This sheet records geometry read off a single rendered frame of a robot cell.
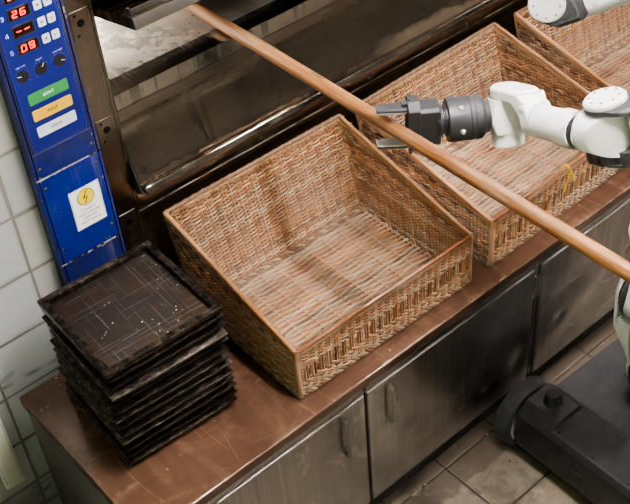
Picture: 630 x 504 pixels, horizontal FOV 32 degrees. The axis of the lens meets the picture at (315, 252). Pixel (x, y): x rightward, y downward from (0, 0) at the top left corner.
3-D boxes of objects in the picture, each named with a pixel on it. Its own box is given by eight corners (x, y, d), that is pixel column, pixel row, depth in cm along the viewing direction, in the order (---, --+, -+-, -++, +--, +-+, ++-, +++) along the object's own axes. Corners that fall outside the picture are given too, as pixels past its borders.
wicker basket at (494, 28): (353, 188, 298) (348, 104, 279) (490, 100, 324) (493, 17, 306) (490, 272, 270) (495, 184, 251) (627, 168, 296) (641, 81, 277)
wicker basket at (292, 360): (175, 295, 271) (156, 210, 253) (344, 193, 297) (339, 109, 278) (300, 405, 242) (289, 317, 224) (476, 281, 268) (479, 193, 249)
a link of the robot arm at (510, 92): (484, 129, 218) (528, 141, 206) (482, 85, 214) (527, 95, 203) (510, 123, 220) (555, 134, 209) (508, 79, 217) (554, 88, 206)
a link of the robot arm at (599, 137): (535, 156, 208) (607, 176, 192) (521, 109, 203) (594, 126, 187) (575, 129, 211) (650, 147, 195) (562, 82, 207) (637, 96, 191)
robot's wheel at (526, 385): (541, 405, 310) (542, 361, 296) (555, 415, 307) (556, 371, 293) (492, 448, 302) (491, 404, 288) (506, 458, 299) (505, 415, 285)
